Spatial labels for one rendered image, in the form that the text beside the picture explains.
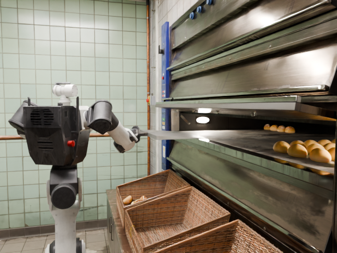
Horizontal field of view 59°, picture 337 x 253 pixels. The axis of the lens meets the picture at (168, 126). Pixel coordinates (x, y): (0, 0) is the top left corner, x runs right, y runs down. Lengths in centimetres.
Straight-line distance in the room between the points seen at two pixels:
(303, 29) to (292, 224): 71
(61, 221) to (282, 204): 110
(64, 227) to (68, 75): 207
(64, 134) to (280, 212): 100
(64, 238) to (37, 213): 195
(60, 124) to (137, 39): 227
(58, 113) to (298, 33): 105
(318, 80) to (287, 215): 52
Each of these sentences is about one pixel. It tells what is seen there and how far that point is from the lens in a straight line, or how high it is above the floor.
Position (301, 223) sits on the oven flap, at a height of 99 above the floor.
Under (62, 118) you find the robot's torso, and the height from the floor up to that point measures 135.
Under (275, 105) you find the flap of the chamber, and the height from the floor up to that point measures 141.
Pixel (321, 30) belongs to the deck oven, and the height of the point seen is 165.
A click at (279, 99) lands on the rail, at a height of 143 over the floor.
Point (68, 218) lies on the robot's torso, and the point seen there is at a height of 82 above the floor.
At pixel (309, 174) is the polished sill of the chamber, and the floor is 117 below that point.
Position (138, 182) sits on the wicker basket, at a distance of 261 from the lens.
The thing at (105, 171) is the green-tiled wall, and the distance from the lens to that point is 354.
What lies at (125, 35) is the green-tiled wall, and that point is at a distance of 356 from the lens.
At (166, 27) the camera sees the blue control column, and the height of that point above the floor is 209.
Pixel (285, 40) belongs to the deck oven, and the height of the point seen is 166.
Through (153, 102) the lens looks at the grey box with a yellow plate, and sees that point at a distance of 318.
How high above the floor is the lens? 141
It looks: 4 degrees down
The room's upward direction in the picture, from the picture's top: straight up
